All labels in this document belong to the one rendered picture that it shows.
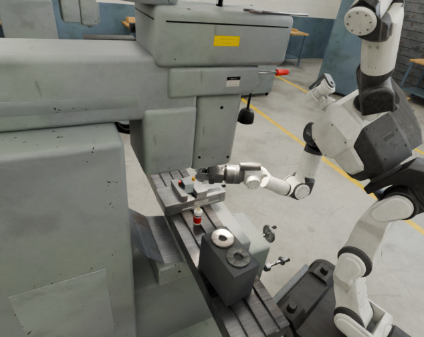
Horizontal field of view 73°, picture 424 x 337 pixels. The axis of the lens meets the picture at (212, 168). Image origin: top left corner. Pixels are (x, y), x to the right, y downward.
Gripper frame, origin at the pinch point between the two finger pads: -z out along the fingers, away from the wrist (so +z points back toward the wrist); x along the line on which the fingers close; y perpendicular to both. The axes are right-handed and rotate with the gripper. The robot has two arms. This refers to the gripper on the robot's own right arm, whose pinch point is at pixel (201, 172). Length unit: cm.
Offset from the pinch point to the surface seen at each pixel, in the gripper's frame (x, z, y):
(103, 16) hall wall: -623, -189, 27
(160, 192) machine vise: -12.0, -19.1, 22.2
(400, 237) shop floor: -78, 213, 123
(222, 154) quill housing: 8.1, 6.8, -15.5
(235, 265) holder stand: 42.6, 10.9, 9.5
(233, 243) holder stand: 31.4, 12.2, 10.7
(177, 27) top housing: 19, -13, -62
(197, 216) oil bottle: 4.1, -0.2, 22.9
